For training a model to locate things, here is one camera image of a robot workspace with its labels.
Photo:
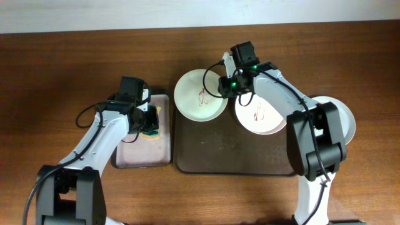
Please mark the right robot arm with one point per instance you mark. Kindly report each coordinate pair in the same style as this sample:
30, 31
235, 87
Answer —
315, 142

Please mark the small black tray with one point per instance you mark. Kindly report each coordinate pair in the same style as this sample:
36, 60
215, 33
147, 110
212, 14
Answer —
167, 131

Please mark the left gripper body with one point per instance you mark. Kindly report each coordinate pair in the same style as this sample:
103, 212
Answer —
149, 121

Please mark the pink plate with red stain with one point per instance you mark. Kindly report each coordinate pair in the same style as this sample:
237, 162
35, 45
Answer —
258, 116

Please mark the white plate with red stain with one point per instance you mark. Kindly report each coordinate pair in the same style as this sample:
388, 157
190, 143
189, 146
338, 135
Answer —
193, 101

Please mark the green and yellow sponge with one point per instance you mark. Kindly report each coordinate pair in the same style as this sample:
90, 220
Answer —
150, 135

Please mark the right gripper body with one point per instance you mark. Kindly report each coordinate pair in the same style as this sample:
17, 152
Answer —
232, 86

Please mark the large brown serving tray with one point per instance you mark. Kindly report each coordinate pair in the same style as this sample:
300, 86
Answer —
224, 146

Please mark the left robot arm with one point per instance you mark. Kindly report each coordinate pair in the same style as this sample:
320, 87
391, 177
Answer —
71, 192

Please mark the pale green plate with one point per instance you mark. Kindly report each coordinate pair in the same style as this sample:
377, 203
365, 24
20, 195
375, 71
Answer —
347, 118

